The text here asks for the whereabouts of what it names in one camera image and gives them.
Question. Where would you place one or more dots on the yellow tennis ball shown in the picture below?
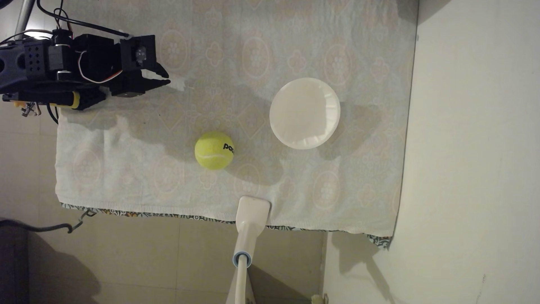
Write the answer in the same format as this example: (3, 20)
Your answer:
(213, 152)

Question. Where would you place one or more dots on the white round bowl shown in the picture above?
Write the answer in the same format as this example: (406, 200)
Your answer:
(303, 113)

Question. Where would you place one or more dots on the black yellow table clamp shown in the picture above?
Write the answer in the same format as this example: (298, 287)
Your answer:
(63, 99)

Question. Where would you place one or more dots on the grey metal pole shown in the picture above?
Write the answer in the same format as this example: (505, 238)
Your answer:
(24, 15)

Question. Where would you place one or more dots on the pale patterned towel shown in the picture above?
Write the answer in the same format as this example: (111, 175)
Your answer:
(147, 177)

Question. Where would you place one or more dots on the black camera box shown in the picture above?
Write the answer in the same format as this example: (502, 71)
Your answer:
(139, 50)

